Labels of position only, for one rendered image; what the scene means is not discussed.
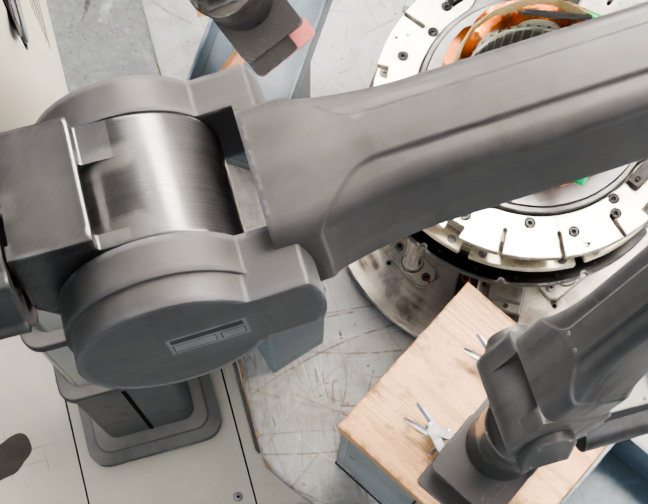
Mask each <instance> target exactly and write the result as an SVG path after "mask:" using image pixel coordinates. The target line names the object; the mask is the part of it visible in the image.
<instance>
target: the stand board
mask: <svg viewBox="0 0 648 504"><path fill-rule="evenodd" d="M515 325H518V324H517V323H516V322H515V321H513V320H512V319H511V318H510V317H509V316H508V315H506V314H505V313H504V312H503V311H502V310H501V309H499V308H498V307H497V306H496V305H495V304H494V303H492V302H491V301H490V300H489V299H488V298H486V297H485V296H484V295H483V294H482V293H481V292H479V291H478V290H477V289H476V288H475V287H474V286H472V285H471V284H470V283H466V284H465V285H464V286H463V288H462V289H461V290H460V291H459V292H458V293H457V294H456V295H455V296H454V298H453V299H452V300H451V301H450V302H449V303H448V304H447V305H446V306H445V307H444V309H443V310H442V311H441V312H440V313H439V314H438V315H437V316H436V317H435V319H434V320H433V321H432V322H431V323H430V324H429V325H428V326H427V327H426V328H425V330H424V331H423V332H422V333H421V334H420V335H419V336H418V337H417V338H416V340H415V341H414V342H413V343H412V344H411V345H410V346H409V347H408V348H407V350H406V351H405V352H404V353H403V354H402V355H401V356H400V357H399V358H398V359H397V361H396V362H395V363H394V364H393V365H392V366H391V367H390V368H389V369H388V371H387V372H386V373H385V374H384V375H383V376H382V377H381V378H380V379H379V381H378V382H377V383H376V384H375V385H374V386H373V387H372V388H371V389H370V390H369V392H368V393H367V394H366V395H365V396H364V397H363V398H362V399H361V400H360V402H359V403H358V404H357V405H356V406H355V407H354V408H353V409H352V410H351V412H350V413H349V414H348V415H347V416H346V417H345V418H344V419H343V420H342V421H341V423H340V424H339V425H338V431H339V432H340V433H341V434H342V435H344V436H345V437H346V438H347V439H348V440H349V441H350V442H351V443H352V444H353V445H355V446H356V447H357V448H358V449H359V450H360V451H361V452H362V453H363V454H365V455H366V456H367V457H368V458H369V459H370V460H371V461H372V462H373V463H375V464H376V465H377V466H378V467H379V468H380V469H381V470H382V471H383V472H385V473H386V474H387V475H388V476H389V477H390V478H391V479H392V480H393V481H395V482H396V483H397V484H398V485H399V486H400V487H401V488H402V489H403V490H404V491H406V492H407V493H408V494H409V495H410V496H411V497H412V498H413V499H414V500H416V501H417V502H418V503H419V504H440V503H439V502H437V501H436V500H435V499H434V498H433V497H432V496H430V495H429V494H428V493H427V492H426V491H425V490H423V489H422V488H421V487H420V486H419V485H418V483H417V480H418V477H419V476H420V475H421V473H422V472H423V471H424V470H425V469H426V467H427V466H428V465H429V464H430V463H431V461H432V460H433V459H434V458H435V457H436V455H437V454H438V453H437V451H436V453H435V454H434V455H433V456H432V457H431V458H428V457H427V456H426V455H427V453H428V452H429V451H430V450H431V448H432V447H433V446H434V444H433V441H432V439H431V438H430V437H429V436H428V435H427V436H425V435H423V434H422V433H420V432H419V431H417V430H416V429H414V428H413V427H412V426H410V425H409V424H407V423H406V422H404V421H403V419H404V417H406V418H408V419H410V420H412V421H414V422H416V423H418V424H420V425H422V426H424V427H425V425H426V424H428V422H427V421H426V419H425V418H424V416H423V415H422V413H421V412H420V410H419V409H418V407H417V406H416V403H418V402H419V403H420V404H421V405H422V406H423V407H424V408H425V409H426V411H427V412H428V413H429V414H430V415H431V416H432V417H433V418H434V420H435V421H436V422H437V423H438V424H437V425H438V426H439V427H440V428H442V429H446V430H448V429H450V430H451V431H452V432H456V431H457V430H458V429H459V428H460V426H461V425H462V424H463V423H464V422H465V420H466V419H467V418H468V417H469V416H470V415H471V414H472V415H473V414H474V412H475V411H476V410H477V409H478V407H479V406H480V405H481V404H482V403H483V401H484V400H485V399H486V398H487V395H486V392H485V389H484V386H483V383H482V381H481V378H480V375H479V372H478V369H477V367H476V362H477V360H475V359H474V358H472V357H471V356H469V355H468V354H466V353H465V352H463V350H464V348H467V349H469V350H471V351H473V352H475V353H477V354H479V355H481V356H482V355H483V354H484V352H485V349H484V347H483V346H482V344H481V343H480V341H479V340H478V339H477V337H476V336H475V335H477V334H478V333H479V334H480V335H481V336H482V337H483V338H484V339H485V340H486V342H487V340H488V339H489V337H491V336H492V335H493V334H495V333H496V332H498V331H500V330H502V329H505V328H508V327H511V326H515ZM606 447H607V446H604V447H601V448H597V449H594V450H590V451H587V452H583V453H582V452H580V451H579V450H578V449H577V448H576V446H575V447H574V449H573V451H572V453H571V455H570V457H569V459H567V460H564V461H560V462H557V463H553V464H550V465H546V466H543V467H539V468H538V469H537V471H536V472H535V473H534V474H533V476H531V477H530V478H529V479H528V480H527V481H526V482H525V483H524V485H523V486H522V487H521V488H520V490H519V491H518V492H517V493H516V495H515V496H514V497H513V498H512V500H511V501H510V502H509V503H508V504H559V503H560V502H561V501H562V500H563V499H564V497H565V496H566V495H567V494H568V493H569V491H570V490H571V489H572V488H573V487H574V485H575V484H576V483H577V482H578V481H579V479H580V478H581V477H582V476H583V475H584V473H585V472H586V471H587V470H588V469H589V467H590V466H591V465H592V464H593V463H594V462H595V460H596V459H597V458H598V457H599V456H600V454H601V453H602V452H603V451H604V450H605V448H606Z"/></svg>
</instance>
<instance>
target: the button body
mask: <svg viewBox="0 0 648 504"><path fill-rule="evenodd" d="M324 319H325V317H324ZM324 319H323V320H322V321H320V322H316V323H313V324H310V325H307V326H304V327H300V328H297V329H294V330H291V331H288V332H285V333H281V334H278V335H275V336H272V337H269V338H266V339H265V340H264V341H263V342H262V343H261V344H260V345H259V346H258V347H257V349H258V350H259V352H260V353H261V355H262V356H263V358H264V359H265V361H266V363H267V364H268V366H269V367H270V369H271V370H272V372H273V373H275V372H277V371H278V370H280V369H282V368H283V367H285V366H286V365H288V364H290V363H291V362H293V361H294V360H296V359H298V358H299V357H301V356H302V355H304V354H305V353H307V352H309V351H310V350H312V349H313V348H315V347H317V346H318V345H320V344H321V343H323V336H324Z"/></svg>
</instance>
